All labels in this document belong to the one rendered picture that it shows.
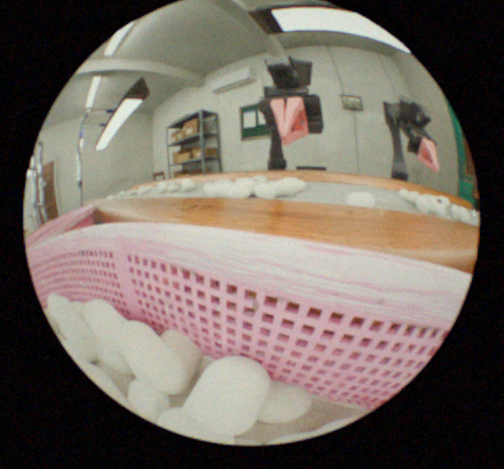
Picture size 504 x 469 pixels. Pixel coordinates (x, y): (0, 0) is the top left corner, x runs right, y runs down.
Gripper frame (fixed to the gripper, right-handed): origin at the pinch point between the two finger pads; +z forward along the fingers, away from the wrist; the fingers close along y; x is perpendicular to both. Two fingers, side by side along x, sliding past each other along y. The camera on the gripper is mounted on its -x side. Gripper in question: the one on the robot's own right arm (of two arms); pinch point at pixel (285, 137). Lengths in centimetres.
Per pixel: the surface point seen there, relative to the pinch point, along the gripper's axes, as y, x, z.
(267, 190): -1.8, 3.2, 6.2
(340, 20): 12.5, -18.4, -12.2
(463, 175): 77, 16, -25
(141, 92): -36.0, -18.7, -14.0
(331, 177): 6.6, 18.0, -11.2
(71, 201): -455, -33, 32
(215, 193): -9.1, 3.3, 6.7
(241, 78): -106, 12, -251
